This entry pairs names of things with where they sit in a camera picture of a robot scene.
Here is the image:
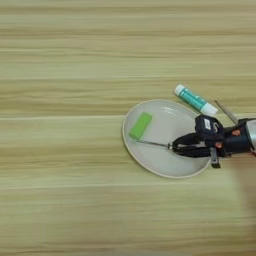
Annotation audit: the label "round white plate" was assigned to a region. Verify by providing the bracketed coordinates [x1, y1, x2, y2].
[122, 98, 213, 180]

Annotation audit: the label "black box with white label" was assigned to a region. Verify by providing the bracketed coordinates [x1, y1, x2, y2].
[194, 114, 225, 148]

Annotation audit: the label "red-handled scissors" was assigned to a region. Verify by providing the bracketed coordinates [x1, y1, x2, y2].
[212, 98, 240, 125]

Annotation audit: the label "green eraser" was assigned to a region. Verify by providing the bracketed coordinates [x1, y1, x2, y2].
[128, 111, 154, 141]

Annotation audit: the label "green and white glue stick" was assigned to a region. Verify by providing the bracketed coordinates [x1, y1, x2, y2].
[173, 83, 219, 118]

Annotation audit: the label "yellow-handled screwdriver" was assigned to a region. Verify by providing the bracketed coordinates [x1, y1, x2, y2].
[135, 138, 202, 150]

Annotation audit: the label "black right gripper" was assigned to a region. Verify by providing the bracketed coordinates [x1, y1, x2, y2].
[171, 118, 253, 170]

